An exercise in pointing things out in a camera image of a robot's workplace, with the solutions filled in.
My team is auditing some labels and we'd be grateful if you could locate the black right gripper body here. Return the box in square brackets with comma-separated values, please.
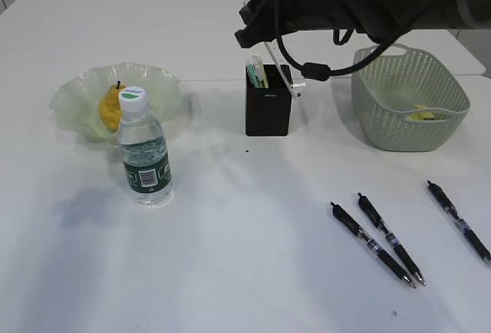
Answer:
[239, 0, 364, 35]

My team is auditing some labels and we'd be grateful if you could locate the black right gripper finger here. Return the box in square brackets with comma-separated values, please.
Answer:
[234, 26, 276, 48]

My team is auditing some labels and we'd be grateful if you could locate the green utility knife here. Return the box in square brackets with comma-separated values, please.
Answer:
[245, 64, 262, 88]

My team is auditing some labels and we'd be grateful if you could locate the yellow utility knife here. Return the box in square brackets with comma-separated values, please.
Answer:
[251, 54, 269, 88]

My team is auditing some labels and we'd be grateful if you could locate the clear plastic ruler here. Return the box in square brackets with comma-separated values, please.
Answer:
[263, 41, 306, 98]

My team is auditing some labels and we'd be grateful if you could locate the yellow pear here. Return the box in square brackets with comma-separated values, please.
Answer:
[97, 81, 125, 131]

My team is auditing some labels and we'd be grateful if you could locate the clear water bottle green label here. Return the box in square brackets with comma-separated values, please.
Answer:
[117, 86, 173, 205]

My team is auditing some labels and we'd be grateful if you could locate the yellow waste paper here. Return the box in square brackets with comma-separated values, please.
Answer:
[406, 104, 437, 121]

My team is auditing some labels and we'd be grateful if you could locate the black pen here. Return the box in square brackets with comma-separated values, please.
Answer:
[358, 193, 427, 286]
[427, 180, 490, 265]
[331, 203, 416, 288]

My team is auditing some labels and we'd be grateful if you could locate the black square pen holder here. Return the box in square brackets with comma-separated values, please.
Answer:
[245, 64, 292, 137]

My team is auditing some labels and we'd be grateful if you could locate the green woven plastic basket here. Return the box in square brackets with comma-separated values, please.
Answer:
[351, 45, 470, 152]

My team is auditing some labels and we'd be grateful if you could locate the pale green wavy glass plate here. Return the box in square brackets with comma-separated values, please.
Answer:
[49, 62, 184, 144]

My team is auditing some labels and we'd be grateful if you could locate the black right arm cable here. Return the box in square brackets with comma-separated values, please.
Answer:
[264, 0, 491, 81]

